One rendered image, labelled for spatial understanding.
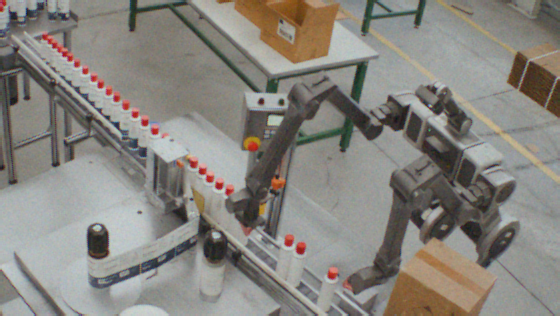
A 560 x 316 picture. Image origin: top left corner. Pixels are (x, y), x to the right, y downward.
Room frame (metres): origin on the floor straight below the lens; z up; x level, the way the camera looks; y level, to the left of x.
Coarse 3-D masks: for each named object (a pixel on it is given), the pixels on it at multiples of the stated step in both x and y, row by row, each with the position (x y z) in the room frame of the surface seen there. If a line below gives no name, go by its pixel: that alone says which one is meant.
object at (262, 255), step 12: (228, 240) 2.08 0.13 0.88; (252, 240) 2.10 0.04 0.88; (252, 252) 2.04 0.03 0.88; (264, 252) 2.05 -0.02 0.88; (276, 264) 1.99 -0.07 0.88; (300, 288) 1.89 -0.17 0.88; (300, 300) 1.82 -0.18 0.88; (312, 300) 1.83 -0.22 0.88; (312, 312) 1.78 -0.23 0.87; (336, 312) 1.79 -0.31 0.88
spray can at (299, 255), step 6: (300, 246) 1.90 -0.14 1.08; (294, 252) 1.90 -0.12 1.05; (300, 252) 1.89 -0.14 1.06; (294, 258) 1.89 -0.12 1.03; (300, 258) 1.88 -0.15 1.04; (294, 264) 1.88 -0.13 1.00; (300, 264) 1.88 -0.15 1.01; (294, 270) 1.88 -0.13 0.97; (300, 270) 1.89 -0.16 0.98; (288, 276) 1.89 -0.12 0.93; (294, 276) 1.88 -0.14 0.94; (300, 276) 1.89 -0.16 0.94; (288, 282) 1.89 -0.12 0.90; (294, 282) 1.88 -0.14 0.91
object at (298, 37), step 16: (288, 0) 4.09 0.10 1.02; (304, 0) 4.11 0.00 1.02; (272, 16) 3.90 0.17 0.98; (288, 16) 4.10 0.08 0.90; (304, 16) 4.09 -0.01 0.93; (320, 16) 3.80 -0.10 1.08; (336, 16) 3.96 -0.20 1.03; (272, 32) 3.88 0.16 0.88; (288, 32) 3.78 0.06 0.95; (304, 32) 3.74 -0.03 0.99; (320, 32) 3.83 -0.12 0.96; (288, 48) 3.77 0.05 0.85; (304, 48) 3.76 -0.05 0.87; (320, 48) 3.85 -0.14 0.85
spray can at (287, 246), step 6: (288, 234) 1.95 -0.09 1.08; (288, 240) 1.92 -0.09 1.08; (282, 246) 1.92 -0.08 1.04; (288, 246) 1.92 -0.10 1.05; (294, 246) 1.94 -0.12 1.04; (282, 252) 1.92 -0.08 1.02; (288, 252) 1.91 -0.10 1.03; (282, 258) 1.91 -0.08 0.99; (288, 258) 1.91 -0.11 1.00; (282, 264) 1.91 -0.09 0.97; (288, 264) 1.92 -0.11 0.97; (276, 270) 1.92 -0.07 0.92; (282, 270) 1.91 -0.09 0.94; (288, 270) 1.92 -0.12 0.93; (282, 276) 1.91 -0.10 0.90
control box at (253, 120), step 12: (252, 96) 2.18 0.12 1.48; (264, 96) 2.20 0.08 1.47; (276, 96) 2.21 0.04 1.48; (252, 108) 2.12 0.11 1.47; (264, 108) 2.13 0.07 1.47; (276, 108) 2.14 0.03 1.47; (240, 120) 2.20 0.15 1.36; (252, 120) 2.11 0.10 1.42; (264, 120) 2.12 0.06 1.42; (240, 132) 2.17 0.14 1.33; (252, 132) 2.11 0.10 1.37; (240, 144) 2.14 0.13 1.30; (264, 144) 2.13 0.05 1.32
